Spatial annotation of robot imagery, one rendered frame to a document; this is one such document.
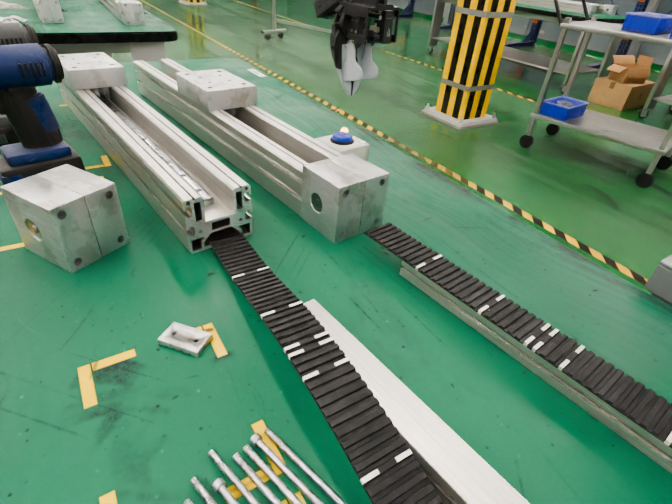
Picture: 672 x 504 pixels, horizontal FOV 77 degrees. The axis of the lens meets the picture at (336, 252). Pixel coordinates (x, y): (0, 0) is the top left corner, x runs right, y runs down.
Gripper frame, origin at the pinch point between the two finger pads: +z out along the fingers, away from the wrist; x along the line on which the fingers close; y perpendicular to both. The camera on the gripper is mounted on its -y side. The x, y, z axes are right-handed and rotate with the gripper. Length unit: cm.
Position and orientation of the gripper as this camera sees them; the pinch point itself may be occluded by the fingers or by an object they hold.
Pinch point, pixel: (348, 87)
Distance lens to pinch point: 84.4
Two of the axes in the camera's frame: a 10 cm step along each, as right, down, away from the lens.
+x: 7.9, -3.1, 5.3
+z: -0.7, 8.1, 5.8
